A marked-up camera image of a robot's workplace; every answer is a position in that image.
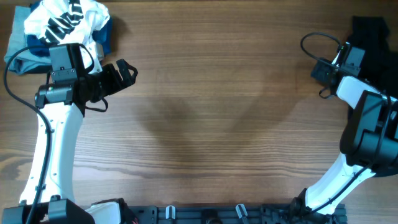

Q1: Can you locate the black polo shirt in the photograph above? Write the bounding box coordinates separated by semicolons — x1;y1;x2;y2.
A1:
310;16;398;103

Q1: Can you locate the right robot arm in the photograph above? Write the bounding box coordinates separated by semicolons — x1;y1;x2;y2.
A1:
287;42;397;223

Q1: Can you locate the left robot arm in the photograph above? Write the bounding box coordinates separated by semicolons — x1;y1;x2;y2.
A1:
2;43;139;223

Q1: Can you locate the dark blue folded garment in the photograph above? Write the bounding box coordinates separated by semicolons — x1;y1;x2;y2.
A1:
26;0;113;58

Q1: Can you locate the white shirt with black print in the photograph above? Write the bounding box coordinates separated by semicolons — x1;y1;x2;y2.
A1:
24;0;111;74

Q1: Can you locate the light blue folded garment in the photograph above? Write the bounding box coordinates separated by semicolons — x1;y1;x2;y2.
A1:
3;6;53;76

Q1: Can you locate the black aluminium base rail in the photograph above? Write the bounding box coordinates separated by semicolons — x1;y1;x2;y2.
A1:
130;204;348;224

